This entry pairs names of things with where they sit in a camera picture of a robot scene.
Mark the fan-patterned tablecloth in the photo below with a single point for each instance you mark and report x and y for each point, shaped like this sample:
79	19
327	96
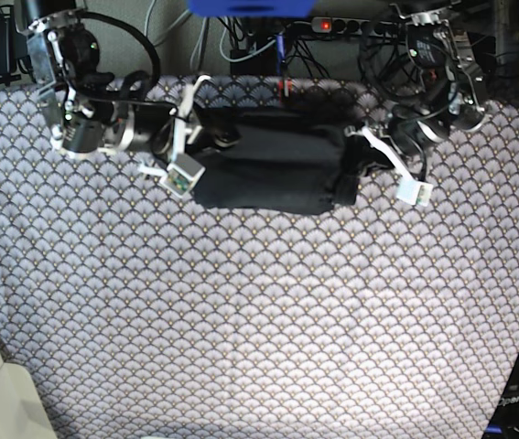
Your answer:
136	313

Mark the black power adapter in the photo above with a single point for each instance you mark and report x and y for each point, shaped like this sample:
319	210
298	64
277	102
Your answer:
13	45

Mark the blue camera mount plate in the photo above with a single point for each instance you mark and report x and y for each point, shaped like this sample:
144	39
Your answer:
251	8

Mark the dark grey T-shirt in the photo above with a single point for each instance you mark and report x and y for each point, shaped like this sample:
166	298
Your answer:
283	160

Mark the red table clamp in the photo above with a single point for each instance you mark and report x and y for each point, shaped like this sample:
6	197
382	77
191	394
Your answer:
285	87

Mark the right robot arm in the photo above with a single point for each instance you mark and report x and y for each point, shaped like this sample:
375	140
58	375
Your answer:
82	111

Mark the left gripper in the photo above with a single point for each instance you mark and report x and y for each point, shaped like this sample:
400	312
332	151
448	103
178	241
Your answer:
373	154

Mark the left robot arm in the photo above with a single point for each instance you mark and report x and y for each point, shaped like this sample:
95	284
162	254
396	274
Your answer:
411	54

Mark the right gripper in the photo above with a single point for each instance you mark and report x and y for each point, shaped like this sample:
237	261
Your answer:
154	126

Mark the black power strip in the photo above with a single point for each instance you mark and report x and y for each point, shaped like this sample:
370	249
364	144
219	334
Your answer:
350	27

